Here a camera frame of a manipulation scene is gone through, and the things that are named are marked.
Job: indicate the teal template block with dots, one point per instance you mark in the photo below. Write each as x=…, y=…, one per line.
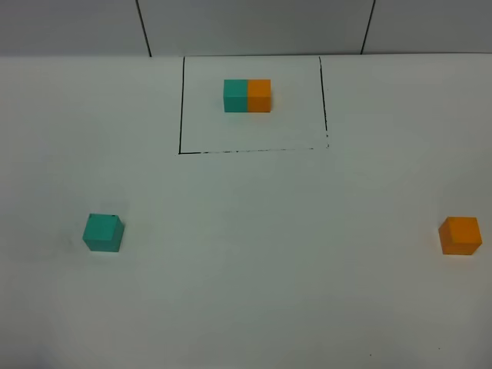
x=235, y=95

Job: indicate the orange template block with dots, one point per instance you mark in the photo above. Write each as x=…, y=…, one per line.
x=259, y=95

